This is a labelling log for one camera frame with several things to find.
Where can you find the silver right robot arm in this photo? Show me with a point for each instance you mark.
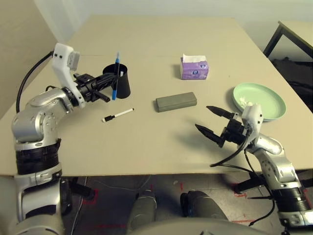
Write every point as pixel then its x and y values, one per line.
pixel 274 169

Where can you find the blue and black pen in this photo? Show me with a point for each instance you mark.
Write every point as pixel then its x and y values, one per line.
pixel 114 94

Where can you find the red floor tape mark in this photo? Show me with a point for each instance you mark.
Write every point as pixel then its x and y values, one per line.
pixel 151 188
pixel 97 193
pixel 240 195
pixel 181 186

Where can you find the purple tissue box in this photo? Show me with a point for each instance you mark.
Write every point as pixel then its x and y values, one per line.
pixel 193 72

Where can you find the grey robot left leg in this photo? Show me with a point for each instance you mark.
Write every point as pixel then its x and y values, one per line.
pixel 143 210

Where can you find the grey glasses case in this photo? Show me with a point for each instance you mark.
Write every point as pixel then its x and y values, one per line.
pixel 176 101

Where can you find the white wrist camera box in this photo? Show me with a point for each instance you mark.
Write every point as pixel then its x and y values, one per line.
pixel 61 56
pixel 253 115

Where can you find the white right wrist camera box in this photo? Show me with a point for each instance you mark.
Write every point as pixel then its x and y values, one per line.
pixel 253 115

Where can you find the white tissue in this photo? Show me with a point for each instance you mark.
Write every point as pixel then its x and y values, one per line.
pixel 244 101

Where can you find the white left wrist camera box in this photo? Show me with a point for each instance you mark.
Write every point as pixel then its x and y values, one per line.
pixel 61 56

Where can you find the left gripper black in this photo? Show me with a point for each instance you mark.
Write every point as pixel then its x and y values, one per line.
pixel 86 86

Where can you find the white marker black cap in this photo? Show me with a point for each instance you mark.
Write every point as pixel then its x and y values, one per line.
pixel 122 113

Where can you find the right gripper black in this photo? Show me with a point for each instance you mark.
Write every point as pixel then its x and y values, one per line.
pixel 234 131

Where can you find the green plate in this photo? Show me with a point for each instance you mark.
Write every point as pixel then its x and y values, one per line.
pixel 266 100

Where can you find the beige side table black frame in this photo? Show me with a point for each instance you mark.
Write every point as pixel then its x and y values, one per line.
pixel 298 36

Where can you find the black metal table leg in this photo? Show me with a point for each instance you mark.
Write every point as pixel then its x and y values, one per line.
pixel 252 183
pixel 80 189

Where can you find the grey robot torso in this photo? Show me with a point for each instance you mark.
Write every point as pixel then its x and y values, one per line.
pixel 185 228

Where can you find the grey robot leg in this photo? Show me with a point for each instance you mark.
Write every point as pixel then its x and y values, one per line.
pixel 205 205
pixel 143 210

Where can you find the black plastic cup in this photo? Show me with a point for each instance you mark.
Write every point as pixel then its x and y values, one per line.
pixel 123 85

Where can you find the grey robot right leg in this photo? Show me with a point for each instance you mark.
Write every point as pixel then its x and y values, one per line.
pixel 205 205

